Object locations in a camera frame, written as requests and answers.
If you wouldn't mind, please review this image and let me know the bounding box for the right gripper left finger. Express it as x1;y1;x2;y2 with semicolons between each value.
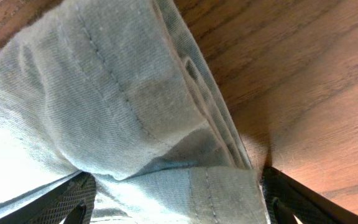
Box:
0;172;96;224

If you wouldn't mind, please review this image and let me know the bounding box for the light blue t-shirt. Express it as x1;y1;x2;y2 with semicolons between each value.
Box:
0;0;269;223

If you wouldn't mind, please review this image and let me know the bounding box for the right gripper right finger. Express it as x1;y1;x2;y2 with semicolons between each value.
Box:
262;167;358;224

